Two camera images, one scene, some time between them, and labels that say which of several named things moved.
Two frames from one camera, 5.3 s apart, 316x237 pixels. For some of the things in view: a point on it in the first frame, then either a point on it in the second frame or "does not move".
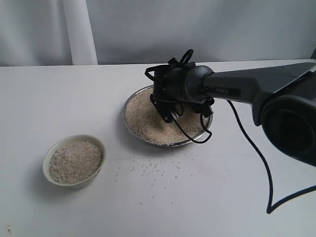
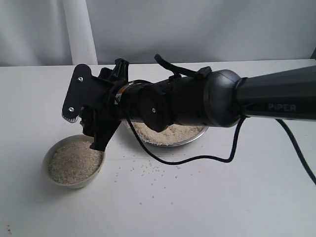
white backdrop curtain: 124,32 does not move
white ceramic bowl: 72,162 does not move
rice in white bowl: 74,162 does not move
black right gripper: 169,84 → 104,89
